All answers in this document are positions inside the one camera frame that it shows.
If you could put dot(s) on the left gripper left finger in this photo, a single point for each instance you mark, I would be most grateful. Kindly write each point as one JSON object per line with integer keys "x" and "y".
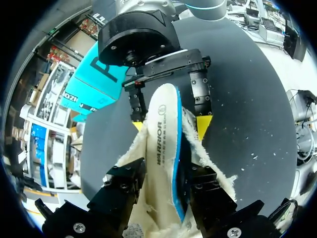
{"x": 119, "y": 196}

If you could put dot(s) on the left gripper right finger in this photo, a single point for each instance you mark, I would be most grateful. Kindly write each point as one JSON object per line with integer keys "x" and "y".
{"x": 210, "y": 200}

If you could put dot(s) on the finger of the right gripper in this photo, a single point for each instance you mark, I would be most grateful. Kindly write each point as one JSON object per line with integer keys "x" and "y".
{"x": 201, "y": 99}

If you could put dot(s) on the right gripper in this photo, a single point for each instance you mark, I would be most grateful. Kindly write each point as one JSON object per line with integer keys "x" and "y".
{"x": 136, "y": 39}

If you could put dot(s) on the blue and black insole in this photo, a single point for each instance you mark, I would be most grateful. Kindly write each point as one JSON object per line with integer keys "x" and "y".
{"x": 161, "y": 138}

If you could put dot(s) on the cream canvas shoe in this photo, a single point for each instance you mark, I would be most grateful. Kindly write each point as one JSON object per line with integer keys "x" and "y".
{"x": 136, "y": 151}

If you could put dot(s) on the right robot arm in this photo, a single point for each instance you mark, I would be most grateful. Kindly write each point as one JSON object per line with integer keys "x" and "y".
{"x": 205, "y": 10}

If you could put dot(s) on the teal box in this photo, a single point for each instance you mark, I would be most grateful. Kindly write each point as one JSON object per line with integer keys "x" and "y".
{"x": 96, "y": 84}

